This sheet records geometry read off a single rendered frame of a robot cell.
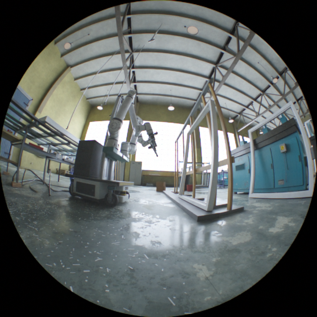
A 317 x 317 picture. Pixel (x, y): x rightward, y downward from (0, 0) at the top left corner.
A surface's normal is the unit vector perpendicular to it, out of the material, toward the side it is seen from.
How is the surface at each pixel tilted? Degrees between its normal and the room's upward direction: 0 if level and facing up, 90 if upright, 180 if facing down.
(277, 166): 90
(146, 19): 180
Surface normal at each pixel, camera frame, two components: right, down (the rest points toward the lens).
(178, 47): -0.04, 0.97
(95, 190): -0.02, -0.23
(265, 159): -1.00, -0.06
